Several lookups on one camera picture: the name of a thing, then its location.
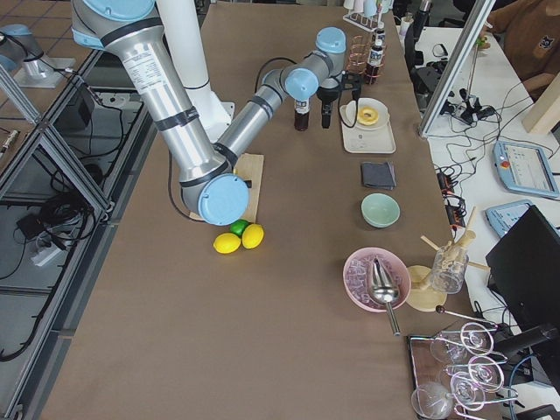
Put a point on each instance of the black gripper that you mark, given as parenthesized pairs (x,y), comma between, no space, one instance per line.
(325,95)

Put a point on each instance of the tea bottle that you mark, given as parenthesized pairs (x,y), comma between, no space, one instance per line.
(379,36)
(301,115)
(374,62)

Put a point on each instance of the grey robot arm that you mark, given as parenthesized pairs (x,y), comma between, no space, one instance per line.
(319,74)

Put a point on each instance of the second grey robot arm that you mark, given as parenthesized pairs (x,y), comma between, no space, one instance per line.
(145,36)

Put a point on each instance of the cream tray with bunny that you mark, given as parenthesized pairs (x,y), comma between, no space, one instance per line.
(361,140)

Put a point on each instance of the black tray with glasses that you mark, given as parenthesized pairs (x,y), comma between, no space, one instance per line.
(457,374)

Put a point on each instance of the donut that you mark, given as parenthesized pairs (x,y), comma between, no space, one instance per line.
(367,116)

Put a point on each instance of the white plate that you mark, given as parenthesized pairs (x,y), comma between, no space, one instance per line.
(349,116)

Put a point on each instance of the grey folded cloth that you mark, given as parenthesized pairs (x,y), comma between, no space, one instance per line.
(378,175)

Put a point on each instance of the wooden cutting board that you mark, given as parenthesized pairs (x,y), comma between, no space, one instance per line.
(256,184)

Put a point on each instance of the green bowl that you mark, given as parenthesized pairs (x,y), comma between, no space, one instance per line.
(380,210)

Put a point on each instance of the yellow lemon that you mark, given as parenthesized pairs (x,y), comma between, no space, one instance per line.
(227,243)
(252,236)

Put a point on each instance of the green lime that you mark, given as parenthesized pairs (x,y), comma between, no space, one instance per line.
(238,227)

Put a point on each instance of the pink bowl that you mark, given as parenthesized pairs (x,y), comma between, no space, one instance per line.
(355,273)

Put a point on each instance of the metal ice scoop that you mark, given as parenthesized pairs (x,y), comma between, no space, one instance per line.
(384,292)

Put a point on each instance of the teach pendant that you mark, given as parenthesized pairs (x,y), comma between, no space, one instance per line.
(524,169)

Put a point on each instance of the glass jar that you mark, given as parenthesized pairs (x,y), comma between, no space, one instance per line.
(448,270)

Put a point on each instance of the black monitor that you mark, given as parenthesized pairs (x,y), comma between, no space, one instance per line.
(524,267)

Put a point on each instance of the copper wire bottle rack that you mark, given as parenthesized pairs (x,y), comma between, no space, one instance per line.
(358,56)

